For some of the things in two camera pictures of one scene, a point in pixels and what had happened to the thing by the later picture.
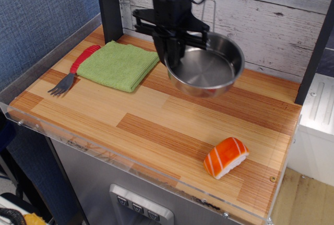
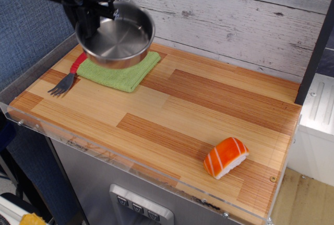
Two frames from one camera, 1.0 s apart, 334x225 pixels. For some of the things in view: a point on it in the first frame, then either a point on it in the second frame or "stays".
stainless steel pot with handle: x=197 y=71 -> x=122 y=42
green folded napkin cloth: x=118 y=66 stays
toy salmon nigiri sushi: x=225 y=157 stays
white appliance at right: x=312 y=153 stays
